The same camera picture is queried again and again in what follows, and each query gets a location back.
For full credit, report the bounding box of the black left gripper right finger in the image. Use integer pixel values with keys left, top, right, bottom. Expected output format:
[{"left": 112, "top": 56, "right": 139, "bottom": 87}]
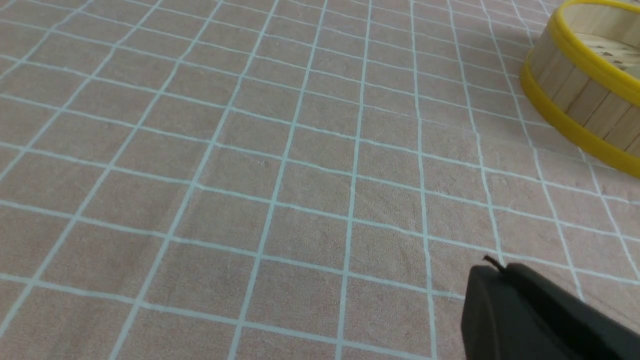
[{"left": 483, "top": 255, "right": 639, "bottom": 360}]

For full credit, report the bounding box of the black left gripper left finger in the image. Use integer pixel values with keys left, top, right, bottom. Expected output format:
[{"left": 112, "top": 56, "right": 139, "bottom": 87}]
[{"left": 461, "top": 265, "right": 579, "bottom": 360}]

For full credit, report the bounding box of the pink checkered tablecloth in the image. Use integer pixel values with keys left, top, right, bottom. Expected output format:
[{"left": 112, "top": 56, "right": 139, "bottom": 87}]
[{"left": 0, "top": 0, "right": 639, "bottom": 360}]

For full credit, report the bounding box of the yellow-rimmed bamboo steamer tray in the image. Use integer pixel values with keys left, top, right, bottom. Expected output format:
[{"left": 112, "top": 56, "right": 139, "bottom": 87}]
[{"left": 519, "top": 0, "right": 640, "bottom": 178}]

